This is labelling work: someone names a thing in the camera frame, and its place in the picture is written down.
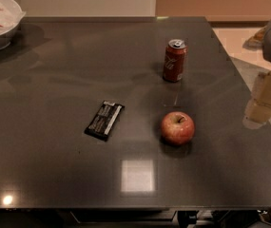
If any red apple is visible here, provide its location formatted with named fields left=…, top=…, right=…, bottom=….
left=161, top=111, right=195, bottom=146

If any black rxbar chocolate wrapper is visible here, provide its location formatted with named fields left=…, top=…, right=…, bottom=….
left=85, top=101, right=125, bottom=142

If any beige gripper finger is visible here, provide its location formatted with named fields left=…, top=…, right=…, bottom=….
left=242, top=70, right=271, bottom=129

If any red soda can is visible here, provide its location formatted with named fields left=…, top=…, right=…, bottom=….
left=163, top=39, right=187, bottom=82

